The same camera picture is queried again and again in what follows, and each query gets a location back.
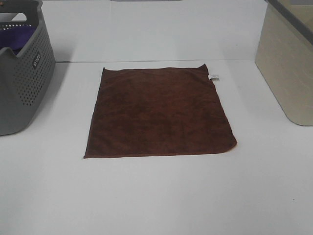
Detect purple cloth in basket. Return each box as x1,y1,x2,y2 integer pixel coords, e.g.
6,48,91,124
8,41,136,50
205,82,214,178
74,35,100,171
0,26,36,55

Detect brown microfiber towel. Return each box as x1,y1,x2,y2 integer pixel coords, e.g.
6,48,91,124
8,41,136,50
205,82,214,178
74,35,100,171
85,65,237,158

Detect beige plastic bin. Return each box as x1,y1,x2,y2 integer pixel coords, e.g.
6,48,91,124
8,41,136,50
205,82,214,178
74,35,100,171
255,0,313,126

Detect grey perforated laundry basket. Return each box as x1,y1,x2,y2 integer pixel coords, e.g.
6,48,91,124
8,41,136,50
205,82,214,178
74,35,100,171
0,0,55,136

